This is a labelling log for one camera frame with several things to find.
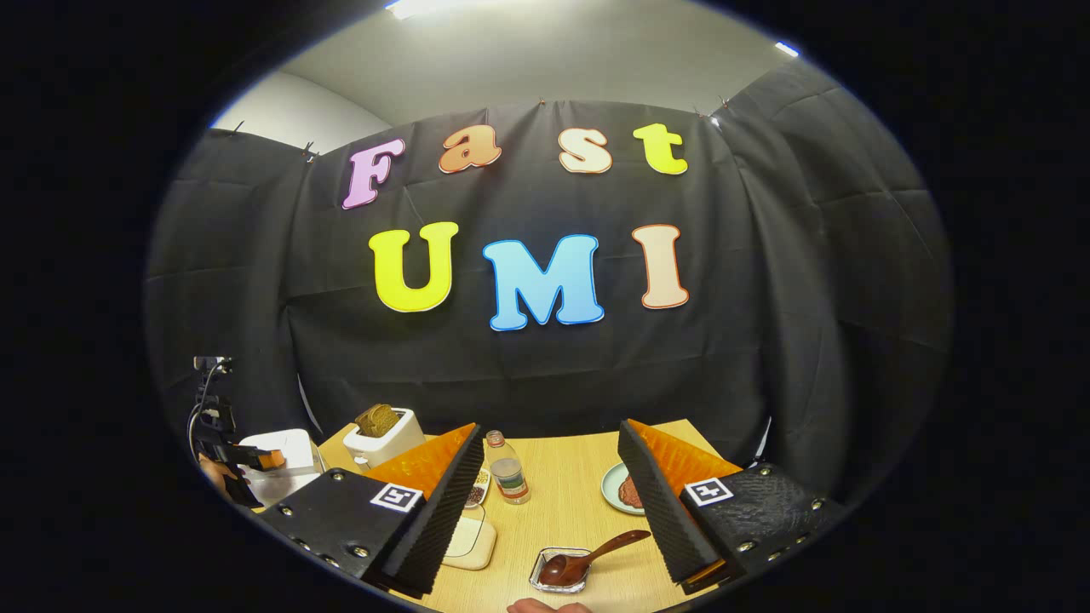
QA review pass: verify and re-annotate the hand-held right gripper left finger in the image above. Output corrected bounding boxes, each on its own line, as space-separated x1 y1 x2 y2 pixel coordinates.
260 422 487 599

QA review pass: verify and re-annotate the toasted bread slice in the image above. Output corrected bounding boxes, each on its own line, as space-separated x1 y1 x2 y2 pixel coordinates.
354 403 404 439

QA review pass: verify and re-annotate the white toaster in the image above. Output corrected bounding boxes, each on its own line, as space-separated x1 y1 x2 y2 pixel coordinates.
341 408 427 472

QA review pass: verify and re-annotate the clear plastic bottle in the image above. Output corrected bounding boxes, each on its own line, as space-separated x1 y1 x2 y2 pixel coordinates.
485 429 531 507

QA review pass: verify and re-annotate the clear square chopstick holder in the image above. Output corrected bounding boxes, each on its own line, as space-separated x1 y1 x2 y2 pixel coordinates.
528 547 594 595

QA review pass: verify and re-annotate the white rice cooker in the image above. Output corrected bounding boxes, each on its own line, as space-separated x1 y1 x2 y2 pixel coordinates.
237 428 327 510

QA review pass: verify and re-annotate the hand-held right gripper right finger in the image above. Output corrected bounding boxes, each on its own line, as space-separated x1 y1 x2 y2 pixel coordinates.
617 418 845 595

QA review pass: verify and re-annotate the clear plastic rice container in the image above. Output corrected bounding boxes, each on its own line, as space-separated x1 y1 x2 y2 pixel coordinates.
440 502 498 572

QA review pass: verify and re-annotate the brown wooden spoon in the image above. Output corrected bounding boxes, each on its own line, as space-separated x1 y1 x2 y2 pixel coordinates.
537 529 653 587

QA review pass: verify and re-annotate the green plate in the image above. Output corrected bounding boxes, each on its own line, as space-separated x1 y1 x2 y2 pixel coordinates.
600 461 646 518

